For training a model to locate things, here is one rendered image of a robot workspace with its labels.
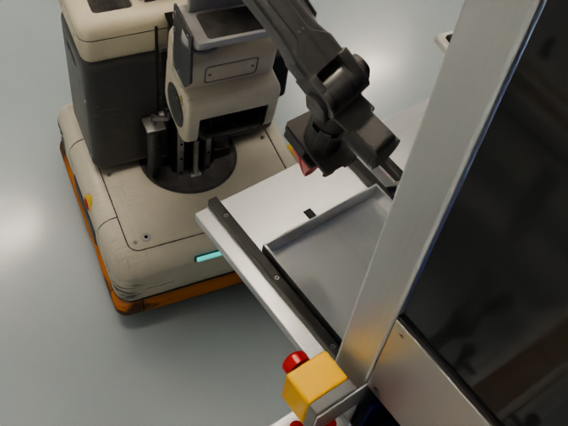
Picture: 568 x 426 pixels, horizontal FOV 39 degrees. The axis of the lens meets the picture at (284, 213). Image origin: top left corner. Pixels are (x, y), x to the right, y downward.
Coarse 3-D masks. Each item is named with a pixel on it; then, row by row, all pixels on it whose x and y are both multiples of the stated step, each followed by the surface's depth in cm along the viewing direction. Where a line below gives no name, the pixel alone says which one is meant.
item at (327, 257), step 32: (384, 192) 147; (320, 224) 145; (352, 224) 146; (384, 224) 147; (288, 256) 140; (320, 256) 141; (352, 256) 142; (320, 288) 137; (352, 288) 138; (320, 320) 131
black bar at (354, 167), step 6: (354, 162) 153; (360, 162) 153; (354, 168) 153; (360, 168) 152; (366, 168) 152; (360, 174) 152; (366, 174) 152; (372, 174) 152; (366, 180) 152; (372, 180) 151; (378, 180) 151; (384, 186) 150; (390, 198) 149
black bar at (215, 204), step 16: (224, 208) 143; (224, 224) 142; (240, 240) 139; (256, 256) 138; (272, 272) 136; (288, 288) 134; (288, 304) 134; (304, 304) 133; (304, 320) 132; (320, 336) 130; (336, 352) 128
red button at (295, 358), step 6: (294, 354) 114; (300, 354) 114; (288, 360) 114; (294, 360) 114; (300, 360) 114; (306, 360) 115; (282, 366) 115; (288, 366) 114; (294, 366) 114; (288, 372) 114
